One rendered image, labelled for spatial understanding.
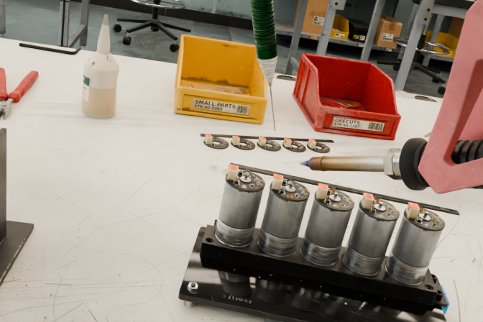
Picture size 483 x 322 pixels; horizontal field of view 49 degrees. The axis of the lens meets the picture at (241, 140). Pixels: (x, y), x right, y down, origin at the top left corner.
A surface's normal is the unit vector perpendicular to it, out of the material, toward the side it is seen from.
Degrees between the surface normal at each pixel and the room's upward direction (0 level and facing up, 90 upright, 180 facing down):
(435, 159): 99
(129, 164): 0
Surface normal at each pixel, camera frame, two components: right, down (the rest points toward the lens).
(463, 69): -0.87, 0.34
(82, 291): 0.18, -0.90
